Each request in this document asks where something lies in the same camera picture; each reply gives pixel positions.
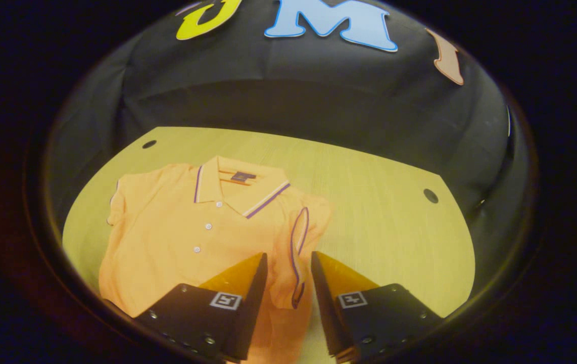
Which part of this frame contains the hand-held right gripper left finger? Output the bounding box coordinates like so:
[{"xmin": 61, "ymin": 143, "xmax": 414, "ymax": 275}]
[{"xmin": 134, "ymin": 253, "xmax": 269, "ymax": 362}]

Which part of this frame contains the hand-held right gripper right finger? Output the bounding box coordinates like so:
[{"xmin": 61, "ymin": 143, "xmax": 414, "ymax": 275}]
[{"xmin": 311, "ymin": 251, "xmax": 444, "ymax": 363}]

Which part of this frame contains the orange polo T-shirt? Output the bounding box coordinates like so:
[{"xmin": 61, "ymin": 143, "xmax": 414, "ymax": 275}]
[{"xmin": 99, "ymin": 156, "xmax": 333, "ymax": 364}]

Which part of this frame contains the black backdrop cloth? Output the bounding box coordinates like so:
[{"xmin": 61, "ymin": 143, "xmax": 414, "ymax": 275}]
[{"xmin": 46, "ymin": 0, "xmax": 532, "ymax": 304}]

